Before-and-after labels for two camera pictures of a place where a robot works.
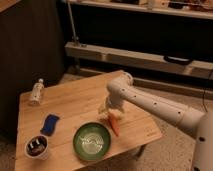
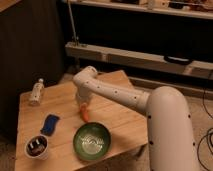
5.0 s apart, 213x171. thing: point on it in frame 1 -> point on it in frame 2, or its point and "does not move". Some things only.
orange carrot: x=114 y=121 -> x=84 y=112
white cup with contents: x=36 y=147 does not move
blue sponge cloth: x=49 y=125 does not move
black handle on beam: x=180 y=61 does not move
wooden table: x=66 y=132 does not move
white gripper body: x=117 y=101 -> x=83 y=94
